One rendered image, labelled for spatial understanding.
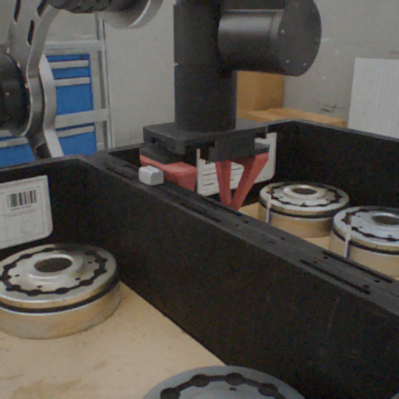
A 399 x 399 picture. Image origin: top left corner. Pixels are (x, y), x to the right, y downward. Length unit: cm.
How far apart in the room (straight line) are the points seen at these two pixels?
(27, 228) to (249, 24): 27
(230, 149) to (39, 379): 24
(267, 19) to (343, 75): 343
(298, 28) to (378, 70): 317
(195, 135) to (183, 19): 10
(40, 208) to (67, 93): 203
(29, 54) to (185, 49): 80
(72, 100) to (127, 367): 221
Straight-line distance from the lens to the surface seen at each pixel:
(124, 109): 378
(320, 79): 391
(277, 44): 38
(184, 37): 45
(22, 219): 50
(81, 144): 258
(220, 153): 45
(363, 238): 50
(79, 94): 254
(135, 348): 39
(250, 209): 64
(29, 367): 39
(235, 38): 41
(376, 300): 26
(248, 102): 377
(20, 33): 124
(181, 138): 43
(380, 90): 356
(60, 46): 246
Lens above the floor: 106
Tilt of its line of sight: 21 degrees down
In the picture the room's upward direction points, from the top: straight up
